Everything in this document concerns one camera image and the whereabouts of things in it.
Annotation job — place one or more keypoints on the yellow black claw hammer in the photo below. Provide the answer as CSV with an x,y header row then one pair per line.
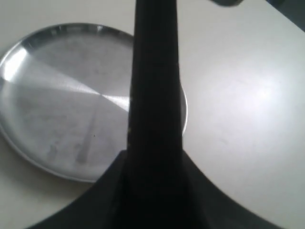
x,y
160,184

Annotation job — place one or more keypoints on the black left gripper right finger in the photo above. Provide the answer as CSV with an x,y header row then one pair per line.
x,y
214,202

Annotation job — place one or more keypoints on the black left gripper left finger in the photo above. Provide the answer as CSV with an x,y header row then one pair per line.
x,y
91,210

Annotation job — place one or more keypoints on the round stainless steel plate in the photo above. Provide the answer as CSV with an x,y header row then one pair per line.
x,y
64,98

